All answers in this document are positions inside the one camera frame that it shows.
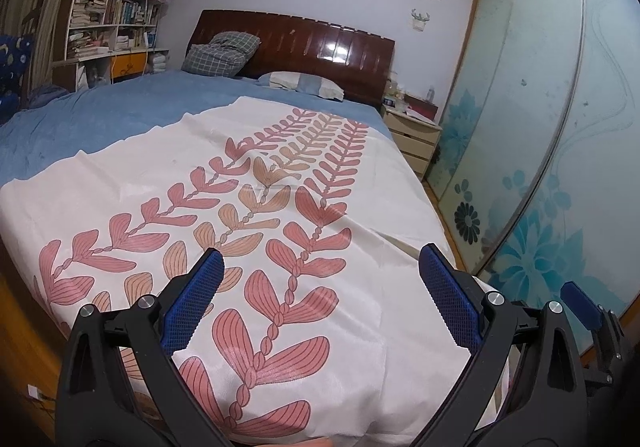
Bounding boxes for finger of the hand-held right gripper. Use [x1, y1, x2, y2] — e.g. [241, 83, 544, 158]
[560, 281, 626, 373]

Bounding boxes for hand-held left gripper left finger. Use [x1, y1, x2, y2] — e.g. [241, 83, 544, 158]
[55, 247, 236, 447]

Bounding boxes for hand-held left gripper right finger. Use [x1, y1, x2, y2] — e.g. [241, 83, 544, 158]
[415, 243, 588, 447]

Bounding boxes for white leaf-print blanket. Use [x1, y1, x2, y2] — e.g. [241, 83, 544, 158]
[0, 96, 506, 447]

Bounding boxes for cream nightstand with drawers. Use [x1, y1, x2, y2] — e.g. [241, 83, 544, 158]
[382, 106, 443, 180]

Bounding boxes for glass sliding wardrobe doors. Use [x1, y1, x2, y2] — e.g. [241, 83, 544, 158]
[425, 0, 640, 363]

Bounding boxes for red box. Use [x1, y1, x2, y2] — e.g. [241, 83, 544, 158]
[404, 93, 440, 120]

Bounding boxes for blue bed sheet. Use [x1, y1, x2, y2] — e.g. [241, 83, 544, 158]
[0, 69, 393, 188]

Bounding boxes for white blue striped pillow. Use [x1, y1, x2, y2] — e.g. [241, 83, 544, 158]
[257, 71, 346, 102]

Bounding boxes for grey plaid pillow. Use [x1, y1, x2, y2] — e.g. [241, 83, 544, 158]
[181, 32, 262, 78]

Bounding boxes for white bookshelf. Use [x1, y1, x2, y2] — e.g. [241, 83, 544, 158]
[52, 0, 176, 92]

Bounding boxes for dark wooden bed headboard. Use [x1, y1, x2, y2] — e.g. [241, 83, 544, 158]
[186, 9, 396, 108]

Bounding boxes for blue printed cloth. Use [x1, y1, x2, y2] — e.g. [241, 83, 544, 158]
[0, 33, 33, 112]

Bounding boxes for thin floor cable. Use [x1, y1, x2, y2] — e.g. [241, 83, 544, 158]
[30, 394, 58, 428]

